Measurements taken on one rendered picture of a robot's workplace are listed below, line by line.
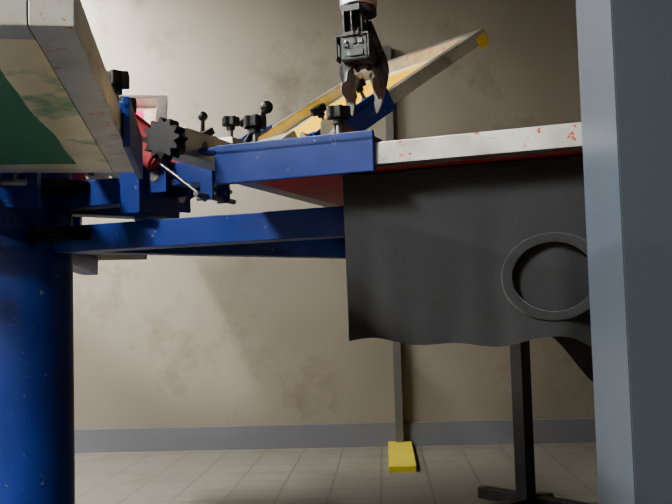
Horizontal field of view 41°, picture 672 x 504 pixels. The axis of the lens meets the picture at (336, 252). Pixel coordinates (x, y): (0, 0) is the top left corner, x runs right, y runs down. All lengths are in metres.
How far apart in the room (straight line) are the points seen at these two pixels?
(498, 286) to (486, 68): 3.52
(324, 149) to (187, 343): 3.44
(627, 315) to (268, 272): 3.88
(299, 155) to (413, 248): 0.25
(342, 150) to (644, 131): 0.61
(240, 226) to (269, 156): 0.35
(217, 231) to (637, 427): 1.11
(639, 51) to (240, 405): 4.00
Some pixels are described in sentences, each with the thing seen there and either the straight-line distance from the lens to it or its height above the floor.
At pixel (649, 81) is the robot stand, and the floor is 0.96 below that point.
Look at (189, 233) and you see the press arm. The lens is 1.97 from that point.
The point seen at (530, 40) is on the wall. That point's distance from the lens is 5.07.
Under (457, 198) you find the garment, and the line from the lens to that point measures 1.56.
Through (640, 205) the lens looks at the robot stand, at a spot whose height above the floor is 0.82.
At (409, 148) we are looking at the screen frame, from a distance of 1.52.
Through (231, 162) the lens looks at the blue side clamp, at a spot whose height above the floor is 0.98.
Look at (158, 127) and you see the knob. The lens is 1.62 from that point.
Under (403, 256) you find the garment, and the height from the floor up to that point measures 0.80.
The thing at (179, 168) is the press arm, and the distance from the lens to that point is 2.00.
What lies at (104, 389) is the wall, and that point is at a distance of 5.05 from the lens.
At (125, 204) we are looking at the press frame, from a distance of 2.01.
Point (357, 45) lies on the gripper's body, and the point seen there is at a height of 1.23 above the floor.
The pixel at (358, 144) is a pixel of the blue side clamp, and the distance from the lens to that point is 1.54.
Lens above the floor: 0.71
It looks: 4 degrees up
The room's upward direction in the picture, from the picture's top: 2 degrees counter-clockwise
